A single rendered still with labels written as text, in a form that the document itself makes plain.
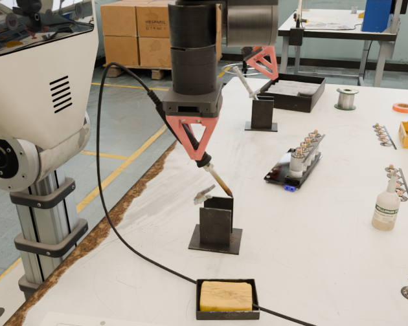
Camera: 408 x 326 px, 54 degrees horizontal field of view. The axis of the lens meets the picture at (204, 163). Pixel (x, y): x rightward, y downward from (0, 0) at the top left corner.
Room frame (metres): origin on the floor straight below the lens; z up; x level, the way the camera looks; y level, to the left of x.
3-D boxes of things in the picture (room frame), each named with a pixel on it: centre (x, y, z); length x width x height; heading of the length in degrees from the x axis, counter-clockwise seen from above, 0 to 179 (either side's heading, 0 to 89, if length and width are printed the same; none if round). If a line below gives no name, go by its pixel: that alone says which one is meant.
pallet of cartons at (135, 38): (4.67, 0.44, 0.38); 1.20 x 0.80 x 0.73; 79
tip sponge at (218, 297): (0.37, -0.03, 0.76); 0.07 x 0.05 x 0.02; 90
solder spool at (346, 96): (1.12, -0.41, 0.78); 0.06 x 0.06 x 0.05
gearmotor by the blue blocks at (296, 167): (0.66, -0.17, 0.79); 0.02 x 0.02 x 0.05
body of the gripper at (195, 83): (0.51, 0.01, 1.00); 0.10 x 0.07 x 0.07; 172
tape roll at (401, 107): (1.10, -0.57, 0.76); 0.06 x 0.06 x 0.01
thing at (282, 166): (0.72, -0.18, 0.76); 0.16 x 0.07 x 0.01; 151
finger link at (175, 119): (0.51, 0.01, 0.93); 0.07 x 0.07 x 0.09; 82
